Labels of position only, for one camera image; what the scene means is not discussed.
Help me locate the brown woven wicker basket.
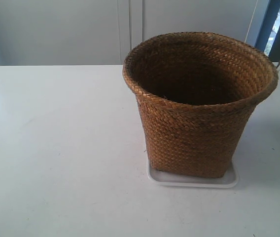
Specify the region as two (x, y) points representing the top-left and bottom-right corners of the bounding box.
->
(123, 32), (279, 178)

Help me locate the white rectangular plastic tray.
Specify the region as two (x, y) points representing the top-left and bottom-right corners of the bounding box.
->
(147, 160), (239, 189)

